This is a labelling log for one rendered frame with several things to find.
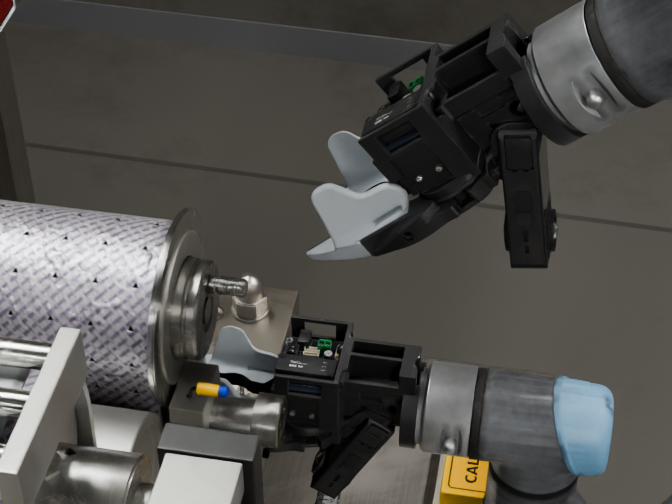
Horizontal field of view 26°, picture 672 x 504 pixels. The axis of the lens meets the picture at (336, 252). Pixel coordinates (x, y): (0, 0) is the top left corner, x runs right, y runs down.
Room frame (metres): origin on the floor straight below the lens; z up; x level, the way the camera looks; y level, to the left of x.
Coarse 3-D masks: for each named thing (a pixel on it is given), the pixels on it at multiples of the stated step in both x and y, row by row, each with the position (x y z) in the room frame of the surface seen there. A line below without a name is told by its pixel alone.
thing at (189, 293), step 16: (192, 272) 0.77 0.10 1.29; (208, 272) 0.78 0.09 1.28; (176, 288) 0.76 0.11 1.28; (192, 288) 0.76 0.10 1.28; (176, 304) 0.75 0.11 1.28; (192, 304) 0.75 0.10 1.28; (208, 304) 0.77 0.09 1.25; (176, 320) 0.74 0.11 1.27; (192, 320) 0.74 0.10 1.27; (208, 320) 0.77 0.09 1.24; (176, 336) 0.74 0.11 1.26; (192, 336) 0.73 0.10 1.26; (208, 336) 0.77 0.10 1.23; (176, 352) 0.74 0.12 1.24; (192, 352) 0.73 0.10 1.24
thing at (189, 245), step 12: (180, 240) 0.78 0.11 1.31; (192, 240) 0.81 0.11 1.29; (180, 252) 0.78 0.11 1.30; (192, 252) 0.80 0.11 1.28; (180, 264) 0.77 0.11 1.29; (168, 276) 0.75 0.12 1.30; (168, 288) 0.74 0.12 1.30; (168, 300) 0.74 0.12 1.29; (168, 312) 0.74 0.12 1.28; (168, 324) 0.74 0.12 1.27; (168, 336) 0.73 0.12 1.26; (168, 348) 0.73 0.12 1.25; (168, 360) 0.73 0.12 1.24; (180, 360) 0.75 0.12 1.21; (168, 372) 0.72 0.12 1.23; (180, 372) 0.75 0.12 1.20
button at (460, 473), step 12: (456, 456) 0.90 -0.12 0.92; (444, 468) 0.89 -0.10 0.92; (456, 468) 0.89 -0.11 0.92; (468, 468) 0.89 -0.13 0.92; (480, 468) 0.89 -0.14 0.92; (444, 480) 0.88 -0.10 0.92; (456, 480) 0.88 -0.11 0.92; (468, 480) 0.88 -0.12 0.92; (480, 480) 0.88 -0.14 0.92; (444, 492) 0.86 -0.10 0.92; (456, 492) 0.86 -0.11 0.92; (468, 492) 0.86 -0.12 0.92; (480, 492) 0.86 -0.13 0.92
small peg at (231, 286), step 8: (208, 280) 0.78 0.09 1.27; (216, 280) 0.78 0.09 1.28; (224, 280) 0.78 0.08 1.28; (232, 280) 0.77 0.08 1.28; (240, 280) 0.77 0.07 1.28; (208, 288) 0.77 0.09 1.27; (216, 288) 0.77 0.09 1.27; (224, 288) 0.77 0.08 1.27; (232, 288) 0.77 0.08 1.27; (240, 288) 0.77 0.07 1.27; (240, 296) 0.77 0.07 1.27
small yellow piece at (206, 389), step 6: (198, 384) 0.71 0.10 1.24; (204, 384) 0.71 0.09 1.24; (210, 384) 0.71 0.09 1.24; (216, 384) 0.71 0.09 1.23; (192, 390) 0.71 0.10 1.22; (198, 390) 0.71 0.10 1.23; (204, 390) 0.71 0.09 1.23; (210, 390) 0.71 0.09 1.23; (216, 390) 0.70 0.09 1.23; (222, 390) 0.70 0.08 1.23; (228, 390) 0.71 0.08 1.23; (216, 396) 0.70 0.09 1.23; (222, 396) 0.70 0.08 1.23
